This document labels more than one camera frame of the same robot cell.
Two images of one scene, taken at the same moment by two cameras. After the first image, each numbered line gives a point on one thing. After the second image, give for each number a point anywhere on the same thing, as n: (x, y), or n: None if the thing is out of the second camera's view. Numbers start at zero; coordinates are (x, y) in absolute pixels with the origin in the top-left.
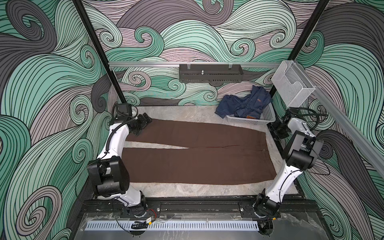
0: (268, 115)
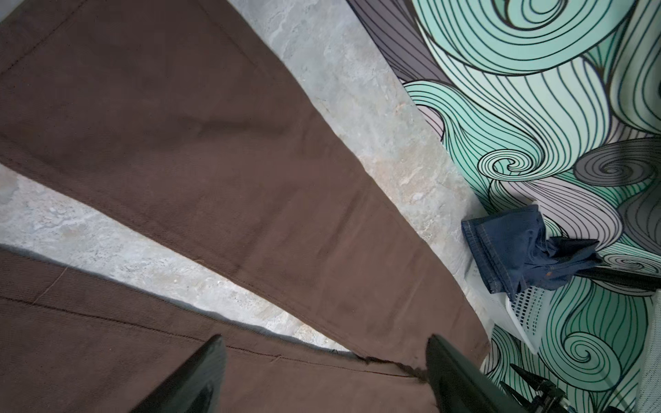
0: (525, 315)
